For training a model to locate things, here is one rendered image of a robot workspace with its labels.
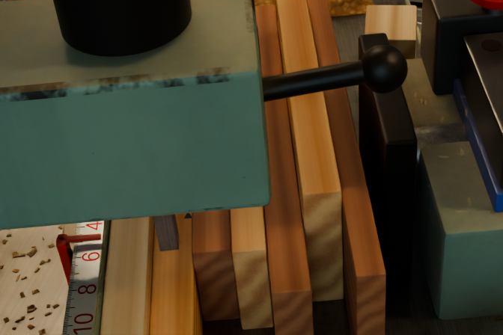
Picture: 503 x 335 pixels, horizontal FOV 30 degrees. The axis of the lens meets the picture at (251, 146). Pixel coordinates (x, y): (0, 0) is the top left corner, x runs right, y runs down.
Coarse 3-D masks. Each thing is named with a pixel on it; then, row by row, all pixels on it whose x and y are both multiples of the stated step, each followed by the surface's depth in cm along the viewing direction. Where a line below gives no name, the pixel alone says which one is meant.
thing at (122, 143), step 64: (192, 0) 38; (0, 64) 35; (64, 64) 35; (128, 64) 35; (192, 64) 34; (256, 64) 34; (0, 128) 35; (64, 128) 35; (128, 128) 35; (192, 128) 35; (256, 128) 36; (0, 192) 37; (64, 192) 37; (128, 192) 37; (192, 192) 38; (256, 192) 38
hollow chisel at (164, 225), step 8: (160, 216) 43; (168, 216) 43; (160, 224) 43; (168, 224) 43; (176, 224) 44; (160, 232) 43; (168, 232) 43; (176, 232) 43; (160, 240) 44; (168, 240) 44; (176, 240) 44; (160, 248) 44; (168, 248) 44; (176, 248) 44
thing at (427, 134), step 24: (360, 48) 48; (360, 96) 50; (384, 96) 44; (360, 120) 51; (384, 120) 43; (408, 120) 43; (360, 144) 52; (384, 144) 42; (408, 144) 42; (384, 168) 43; (408, 168) 43; (384, 192) 44; (408, 192) 44; (384, 216) 45; (408, 216) 45; (384, 240) 46; (408, 240) 46; (384, 264) 47; (408, 264) 47
